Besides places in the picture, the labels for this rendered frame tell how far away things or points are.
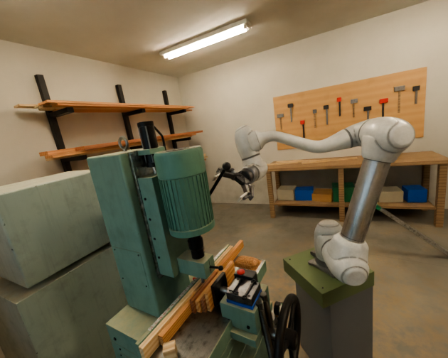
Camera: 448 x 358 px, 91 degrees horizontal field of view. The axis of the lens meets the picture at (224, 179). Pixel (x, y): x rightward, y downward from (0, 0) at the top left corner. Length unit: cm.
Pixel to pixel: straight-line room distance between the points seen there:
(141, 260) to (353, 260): 91
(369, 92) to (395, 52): 54
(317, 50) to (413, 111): 158
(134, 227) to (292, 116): 343
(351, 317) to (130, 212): 129
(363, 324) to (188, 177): 134
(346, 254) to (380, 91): 310
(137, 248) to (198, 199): 35
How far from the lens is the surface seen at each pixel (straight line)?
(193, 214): 78
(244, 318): 88
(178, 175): 74
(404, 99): 402
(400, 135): 105
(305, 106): 397
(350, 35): 409
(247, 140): 112
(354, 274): 118
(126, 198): 91
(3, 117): 307
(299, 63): 408
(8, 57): 327
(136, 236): 96
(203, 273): 92
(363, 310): 164
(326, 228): 134
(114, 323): 124
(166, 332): 89
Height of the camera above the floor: 155
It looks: 13 degrees down
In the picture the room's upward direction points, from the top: 9 degrees counter-clockwise
